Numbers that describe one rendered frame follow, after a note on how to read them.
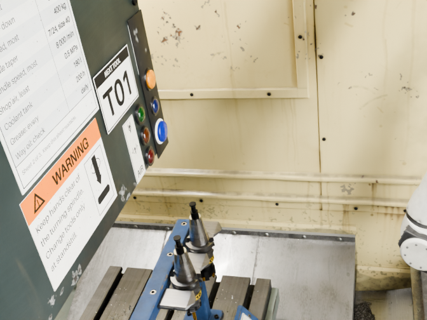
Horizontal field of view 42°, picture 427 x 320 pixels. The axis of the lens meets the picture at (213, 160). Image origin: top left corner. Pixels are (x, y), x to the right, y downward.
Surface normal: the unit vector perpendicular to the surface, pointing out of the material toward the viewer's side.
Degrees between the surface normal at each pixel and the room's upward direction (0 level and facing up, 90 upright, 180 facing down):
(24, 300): 90
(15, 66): 90
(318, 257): 24
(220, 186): 90
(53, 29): 90
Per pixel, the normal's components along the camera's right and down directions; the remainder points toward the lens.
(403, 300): -0.41, -0.81
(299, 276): -0.22, -0.54
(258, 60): -0.25, 0.54
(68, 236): 0.96, 0.02
